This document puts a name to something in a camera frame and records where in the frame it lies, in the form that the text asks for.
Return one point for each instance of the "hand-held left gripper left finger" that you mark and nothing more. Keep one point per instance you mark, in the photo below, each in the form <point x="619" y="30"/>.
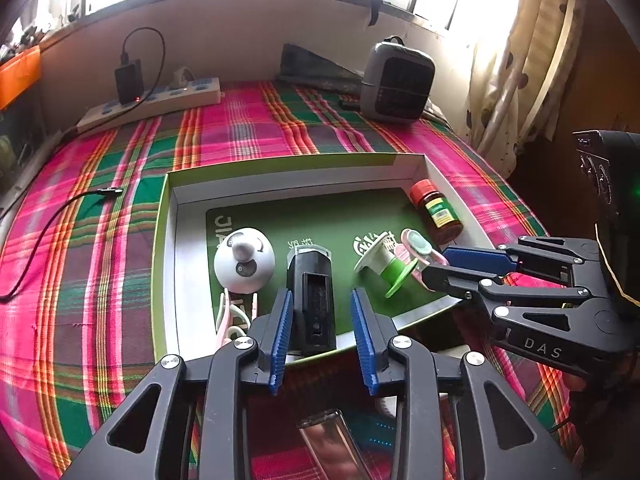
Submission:
<point x="281" y="340"/>

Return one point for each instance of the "grey fan heater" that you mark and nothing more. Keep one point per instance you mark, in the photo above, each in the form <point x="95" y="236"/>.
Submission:
<point x="397" y="82"/>

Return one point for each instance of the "black charger adapter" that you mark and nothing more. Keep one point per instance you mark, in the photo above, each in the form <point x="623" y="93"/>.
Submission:
<point x="130" y="82"/>

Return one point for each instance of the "pink plastic clip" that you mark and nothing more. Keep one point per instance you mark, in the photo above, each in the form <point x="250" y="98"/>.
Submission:
<point x="415" y="247"/>

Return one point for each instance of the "heart-print curtain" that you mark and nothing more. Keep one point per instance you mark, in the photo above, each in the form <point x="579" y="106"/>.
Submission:
<point x="525" y="60"/>

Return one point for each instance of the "green cardboard box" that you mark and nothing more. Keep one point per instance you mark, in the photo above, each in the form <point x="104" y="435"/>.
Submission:
<point x="170" y="240"/>

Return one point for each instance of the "black window hook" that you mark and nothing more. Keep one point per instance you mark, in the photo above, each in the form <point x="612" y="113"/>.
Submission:
<point x="377" y="5"/>

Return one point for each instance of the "white plug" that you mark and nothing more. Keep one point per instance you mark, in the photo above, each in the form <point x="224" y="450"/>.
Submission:
<point x="181" y="79"/>

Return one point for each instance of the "white power strip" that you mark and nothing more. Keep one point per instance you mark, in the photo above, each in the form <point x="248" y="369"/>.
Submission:
<point x="160" y="102"/>

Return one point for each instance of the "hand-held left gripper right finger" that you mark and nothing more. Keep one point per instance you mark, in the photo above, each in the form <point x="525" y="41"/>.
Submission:
<point x="364" y="340"/>

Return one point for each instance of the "long black rectangular device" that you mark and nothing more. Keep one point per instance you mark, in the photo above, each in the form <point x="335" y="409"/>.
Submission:
<point x="330" y="440"/>

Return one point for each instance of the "brown bottle with red cap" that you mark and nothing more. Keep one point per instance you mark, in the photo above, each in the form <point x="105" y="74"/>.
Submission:
<point x="440" y="212"/>

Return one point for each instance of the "orange storage bin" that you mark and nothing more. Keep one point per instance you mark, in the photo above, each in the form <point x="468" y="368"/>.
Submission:
<point x="20" y="77"/>

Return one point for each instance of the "person's right hand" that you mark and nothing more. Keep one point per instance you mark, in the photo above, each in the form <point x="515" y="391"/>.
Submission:
<point x="575" y="382"/>

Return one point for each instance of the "plaid blanket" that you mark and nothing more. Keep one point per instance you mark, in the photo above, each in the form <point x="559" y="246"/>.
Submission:
<point x="100" y="310"/>

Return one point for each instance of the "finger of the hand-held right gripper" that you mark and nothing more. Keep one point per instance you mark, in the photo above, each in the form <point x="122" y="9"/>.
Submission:
<point x="475" y="259"/>
<point x="450" y="280"/>

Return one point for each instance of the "black battery holder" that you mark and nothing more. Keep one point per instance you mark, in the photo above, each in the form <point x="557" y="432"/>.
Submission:
<point x="310" y="300"/>

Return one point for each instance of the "green and white spool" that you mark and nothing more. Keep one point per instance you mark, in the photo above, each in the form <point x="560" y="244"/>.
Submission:
<point x="382" y="260"/>

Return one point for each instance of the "white panda-face gadget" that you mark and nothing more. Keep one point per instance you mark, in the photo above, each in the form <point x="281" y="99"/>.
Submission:
<point x="245" y="260"/>

